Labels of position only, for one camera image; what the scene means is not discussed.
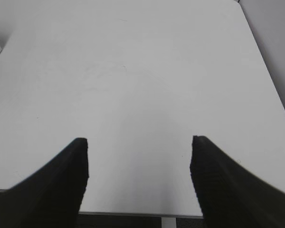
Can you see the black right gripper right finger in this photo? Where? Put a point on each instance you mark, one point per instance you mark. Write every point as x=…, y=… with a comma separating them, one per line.
x=228, y=194

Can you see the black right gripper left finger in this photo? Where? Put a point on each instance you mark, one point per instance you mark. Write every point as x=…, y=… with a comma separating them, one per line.
x=52, y=196

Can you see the white table leg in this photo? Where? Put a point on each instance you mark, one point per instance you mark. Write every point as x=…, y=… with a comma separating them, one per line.
x=168, y=222

